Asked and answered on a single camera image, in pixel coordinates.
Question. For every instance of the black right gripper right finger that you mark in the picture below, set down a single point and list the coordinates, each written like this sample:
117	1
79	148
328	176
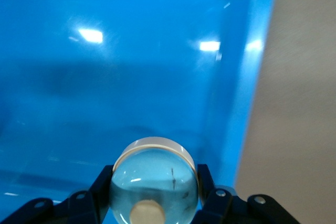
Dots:
215	205

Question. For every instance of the blue plastic tray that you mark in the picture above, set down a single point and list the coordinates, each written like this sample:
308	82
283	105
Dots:
131	77

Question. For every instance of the blue knob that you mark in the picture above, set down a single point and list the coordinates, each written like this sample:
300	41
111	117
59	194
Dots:
155	176

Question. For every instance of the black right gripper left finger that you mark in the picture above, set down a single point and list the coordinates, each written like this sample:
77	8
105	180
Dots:
92	203

